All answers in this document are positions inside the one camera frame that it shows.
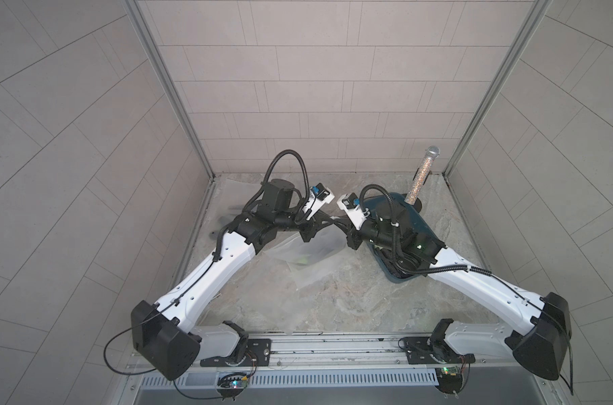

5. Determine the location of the teal plastic bin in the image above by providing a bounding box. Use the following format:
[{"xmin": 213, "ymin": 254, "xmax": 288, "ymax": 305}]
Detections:
[{"xmin": 361, "ymin": 193, "xmax": 445, "ymax": 284}]

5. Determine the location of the clear zip-top bag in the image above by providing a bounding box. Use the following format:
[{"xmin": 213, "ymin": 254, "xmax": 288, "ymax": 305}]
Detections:
[
  {"xmin": 265, "ymin": 226, "xmax": 347, "ymax": 289},
  {"xmin": 198, "ymin": 178, "xmax": 261, "ymax": 244}
]

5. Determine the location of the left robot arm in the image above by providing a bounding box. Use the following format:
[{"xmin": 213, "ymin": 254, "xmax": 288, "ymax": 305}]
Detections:
[{"xmin": 131, "ymin": 179, "xmax": 334, "ymax": 381}]

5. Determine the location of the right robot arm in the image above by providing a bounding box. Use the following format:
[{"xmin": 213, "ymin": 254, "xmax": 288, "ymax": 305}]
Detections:
[{"xmin": 346, "ymin": 209, "xmax": 571, "ymax": 381}]

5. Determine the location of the right controller board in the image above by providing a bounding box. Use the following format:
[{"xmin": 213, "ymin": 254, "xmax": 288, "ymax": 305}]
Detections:
[{"xmin": 435, "ymin": 367, "xmax": 464, "ymax": 396}]

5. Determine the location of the controller board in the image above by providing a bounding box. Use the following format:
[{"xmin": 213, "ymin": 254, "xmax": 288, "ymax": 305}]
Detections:
[
  {"xmin": 435, "ymin": 367, "xmax": 464, "ymax": 396},
  {"xmin": 216, "ymin": 372, "xmax": 251, "ymax": 398}
]

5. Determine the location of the left controller board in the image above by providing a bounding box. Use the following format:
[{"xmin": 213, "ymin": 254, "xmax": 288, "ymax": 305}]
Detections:
[{"xmin": 216, "ymin": 372, "xmax": 251, "ymax": 398}]

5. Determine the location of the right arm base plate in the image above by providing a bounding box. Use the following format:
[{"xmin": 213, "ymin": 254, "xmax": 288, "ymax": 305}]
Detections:
[{"xmin": 398, "ymin": 337, "xmax": 476, "ymax": 365}]

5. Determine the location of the aluminium mounting rail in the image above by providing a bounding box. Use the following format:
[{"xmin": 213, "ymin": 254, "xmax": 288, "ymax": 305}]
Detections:
[{"xmin": 126, "ymin": 331, "xmax": 548, "ymax": 373}]

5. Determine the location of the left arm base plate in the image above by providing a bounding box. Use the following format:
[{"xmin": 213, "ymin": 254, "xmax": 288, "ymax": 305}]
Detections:
[{"xmin": 199, "ymin": 339, "xmax": 272, "ymax": 367}]

